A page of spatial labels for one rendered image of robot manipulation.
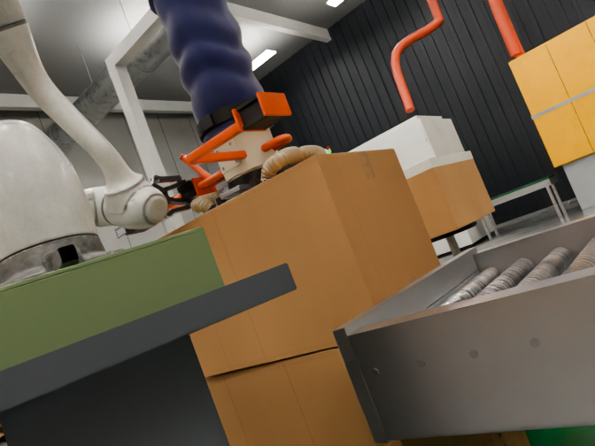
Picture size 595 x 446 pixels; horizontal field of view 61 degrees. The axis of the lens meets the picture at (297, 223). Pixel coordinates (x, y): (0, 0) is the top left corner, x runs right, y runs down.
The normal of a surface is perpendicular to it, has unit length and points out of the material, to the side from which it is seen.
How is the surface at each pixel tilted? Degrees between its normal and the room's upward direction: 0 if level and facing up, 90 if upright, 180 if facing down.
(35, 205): 90
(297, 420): 90
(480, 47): 90
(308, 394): 90
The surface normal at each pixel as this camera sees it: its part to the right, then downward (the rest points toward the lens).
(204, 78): -0.44, -0.18
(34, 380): 0.48, -0.26
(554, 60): -0.58, 0.16
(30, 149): 0.54, -0.54
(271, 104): 0.72, -0.31
